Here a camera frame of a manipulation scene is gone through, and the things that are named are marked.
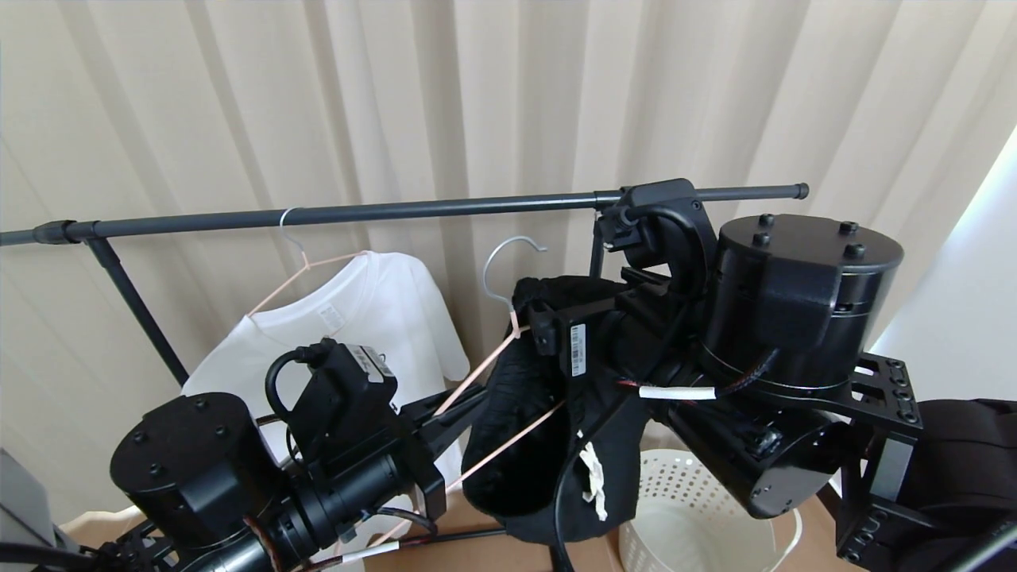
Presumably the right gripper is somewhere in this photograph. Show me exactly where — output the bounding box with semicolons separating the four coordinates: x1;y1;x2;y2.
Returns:
527;288;702;384

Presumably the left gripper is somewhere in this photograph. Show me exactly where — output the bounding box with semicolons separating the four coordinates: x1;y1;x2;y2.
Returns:
292;412;447;551

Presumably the black garment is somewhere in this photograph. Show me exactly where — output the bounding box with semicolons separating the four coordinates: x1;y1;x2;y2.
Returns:
462;274;676;549

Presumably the pink clothes hanger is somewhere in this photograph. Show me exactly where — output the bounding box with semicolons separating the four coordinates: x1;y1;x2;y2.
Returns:
246;208;370;319
338;236;569;557

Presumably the white garment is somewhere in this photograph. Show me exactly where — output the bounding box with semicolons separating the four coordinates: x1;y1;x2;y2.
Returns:
181;252;471;572

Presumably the white laundry basket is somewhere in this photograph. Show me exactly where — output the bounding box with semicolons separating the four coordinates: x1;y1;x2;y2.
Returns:
618;449;803;572

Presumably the black clothes rack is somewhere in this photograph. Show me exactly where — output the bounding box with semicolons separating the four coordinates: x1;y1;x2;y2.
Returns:
0;183;811;572

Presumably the beige curtain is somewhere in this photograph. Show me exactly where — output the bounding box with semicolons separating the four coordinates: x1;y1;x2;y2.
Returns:
0;0;1017;525

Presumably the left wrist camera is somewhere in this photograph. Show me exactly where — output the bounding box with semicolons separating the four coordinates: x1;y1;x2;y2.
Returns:
286;342;398;470

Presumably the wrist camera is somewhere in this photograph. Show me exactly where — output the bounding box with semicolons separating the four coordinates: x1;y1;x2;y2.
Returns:
286;342;398;470
596;179;720;295

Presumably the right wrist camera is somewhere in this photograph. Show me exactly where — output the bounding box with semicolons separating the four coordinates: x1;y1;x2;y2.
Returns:
596;179;720;295

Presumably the black cable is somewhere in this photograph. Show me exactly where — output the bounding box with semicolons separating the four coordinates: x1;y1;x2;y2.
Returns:
265;348;320;422
552;397;636;572
949;520;1017;572

